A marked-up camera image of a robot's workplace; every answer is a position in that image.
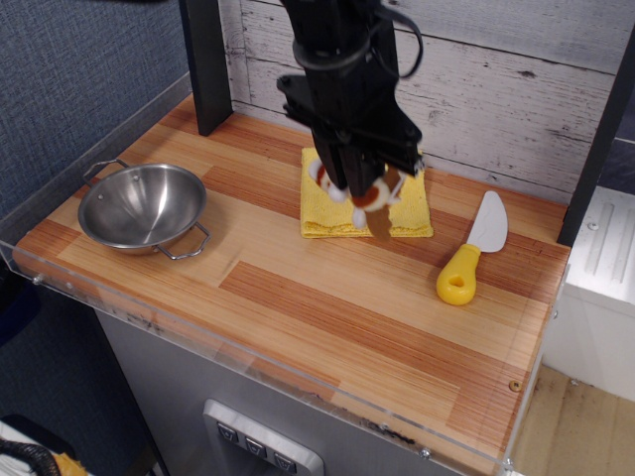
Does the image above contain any white and brown plush toy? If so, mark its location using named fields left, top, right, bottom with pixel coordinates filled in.
left=301, top=159, right=406, bottom=240

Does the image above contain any black vertical post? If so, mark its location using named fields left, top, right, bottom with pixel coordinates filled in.
left=557, top=21, right=634, bottom=247
left=179, top=0, right=233, bottom=136

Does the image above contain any yellow handled white knife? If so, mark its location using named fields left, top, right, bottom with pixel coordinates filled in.
left=436, top=190, right=508, bottom=305

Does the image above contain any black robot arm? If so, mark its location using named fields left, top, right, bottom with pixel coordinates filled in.
left=277, top=1, right=423, bottom=197

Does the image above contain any black vertical post right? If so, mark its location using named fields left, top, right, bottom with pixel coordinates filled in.
left=557, top=21, right=634, bottom=247

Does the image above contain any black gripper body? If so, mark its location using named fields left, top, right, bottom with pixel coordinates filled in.
left=277, top=52, right=423, bottom=176

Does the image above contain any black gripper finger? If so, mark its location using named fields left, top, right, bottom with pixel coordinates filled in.
left=344, top=146, right=385, bottom=196
left=312, top=131, right=348, bottom=189

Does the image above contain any black vertical post left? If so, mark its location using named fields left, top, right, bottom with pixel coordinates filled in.
left=179, top=0, right=233, bottom=136

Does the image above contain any folded yellow cloth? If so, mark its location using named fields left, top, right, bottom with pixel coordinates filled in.
left=302, top=148, right=434, bottom=238

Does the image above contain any stainless steel bowl with handles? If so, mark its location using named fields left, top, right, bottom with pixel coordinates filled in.
left=77, top=158, right=211, bottom=261

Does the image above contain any white side shelf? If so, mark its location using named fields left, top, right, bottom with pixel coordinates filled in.
left=543, top=186, right=634, bottom=401

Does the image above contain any silver button control panel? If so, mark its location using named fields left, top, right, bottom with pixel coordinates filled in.
left=202, top=399, right=325, bottom=475

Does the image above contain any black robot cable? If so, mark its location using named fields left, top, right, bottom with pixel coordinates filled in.
left=376, top=4, right=426, bottom=80

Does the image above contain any silver toy kitchen cabinet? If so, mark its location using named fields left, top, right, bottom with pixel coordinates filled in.
left=96, top=309, right=462, bottom=476

